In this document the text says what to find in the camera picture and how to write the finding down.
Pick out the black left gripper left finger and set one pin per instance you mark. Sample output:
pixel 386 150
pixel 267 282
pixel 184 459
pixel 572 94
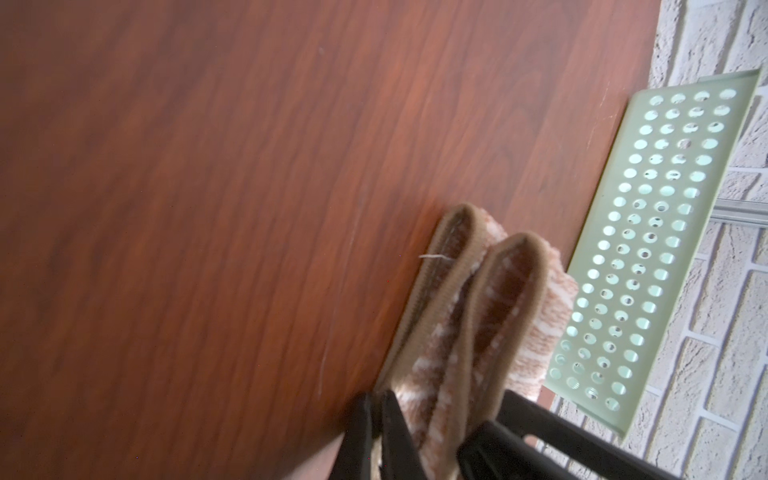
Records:
pixel 353 460

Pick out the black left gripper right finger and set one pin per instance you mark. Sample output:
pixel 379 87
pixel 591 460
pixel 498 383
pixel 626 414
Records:
pixel 400 459

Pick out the striped brown dishcloth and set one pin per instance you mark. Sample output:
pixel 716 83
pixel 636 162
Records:
pixel 484 315

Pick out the green perforated plastic basket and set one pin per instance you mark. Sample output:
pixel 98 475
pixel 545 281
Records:
pixel 655 197

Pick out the aluminium corner post right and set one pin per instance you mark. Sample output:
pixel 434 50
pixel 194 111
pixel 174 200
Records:
pixel 740 212

